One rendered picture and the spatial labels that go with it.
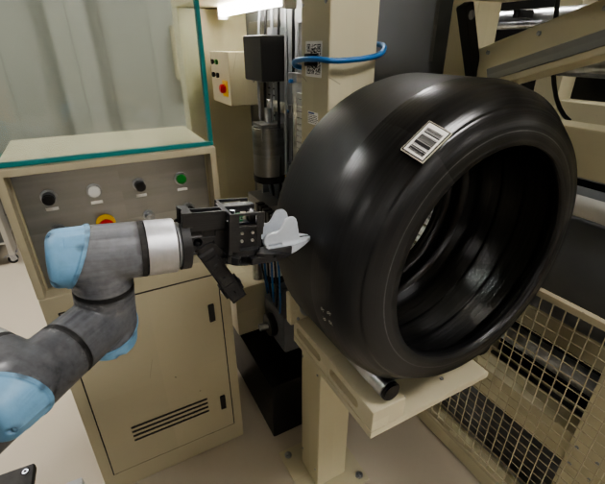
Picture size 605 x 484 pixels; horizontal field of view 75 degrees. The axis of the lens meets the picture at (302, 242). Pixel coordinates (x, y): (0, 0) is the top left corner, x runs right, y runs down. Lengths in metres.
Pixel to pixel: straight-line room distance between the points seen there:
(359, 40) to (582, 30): 0.43
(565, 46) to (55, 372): 1.03
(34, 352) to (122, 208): 0.79
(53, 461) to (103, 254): 1.66
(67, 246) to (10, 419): 0.18
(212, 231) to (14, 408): 0.29
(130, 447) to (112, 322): 1.21
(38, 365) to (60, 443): 1.66
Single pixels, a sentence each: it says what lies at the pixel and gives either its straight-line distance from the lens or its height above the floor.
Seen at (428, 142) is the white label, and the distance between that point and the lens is 0.59.
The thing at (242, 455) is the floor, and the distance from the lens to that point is 1.89.
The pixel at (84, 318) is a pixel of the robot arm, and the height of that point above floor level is 1.24.
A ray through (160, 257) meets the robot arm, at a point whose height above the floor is 1.29.
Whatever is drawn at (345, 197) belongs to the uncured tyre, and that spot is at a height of 1.34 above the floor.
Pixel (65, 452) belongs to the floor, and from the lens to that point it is 2.13.
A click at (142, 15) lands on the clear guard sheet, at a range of 1.19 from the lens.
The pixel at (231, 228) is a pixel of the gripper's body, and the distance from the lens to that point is 0.55.
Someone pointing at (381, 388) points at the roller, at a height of 0.91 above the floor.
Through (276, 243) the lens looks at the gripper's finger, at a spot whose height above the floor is 1.27.
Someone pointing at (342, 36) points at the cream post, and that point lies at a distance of 0.95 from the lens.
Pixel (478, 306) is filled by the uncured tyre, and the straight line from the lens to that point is 1.06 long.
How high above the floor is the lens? 1.54
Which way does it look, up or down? 27 degrees down
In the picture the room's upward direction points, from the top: straight up
